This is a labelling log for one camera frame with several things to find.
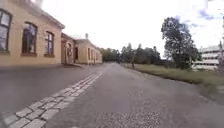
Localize grass verge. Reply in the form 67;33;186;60
121;62;224;88

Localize yellow brick building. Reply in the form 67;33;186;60
0;0;104;68

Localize white building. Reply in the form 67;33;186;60
192;44;224;71

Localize row of trees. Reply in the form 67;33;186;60
98;42;162;65

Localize pale cobblestone strip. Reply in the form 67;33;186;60
0;70;104;128

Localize large dark tree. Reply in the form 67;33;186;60
160;16;202;70

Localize grey asphalt road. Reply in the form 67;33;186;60
0;61;224;128

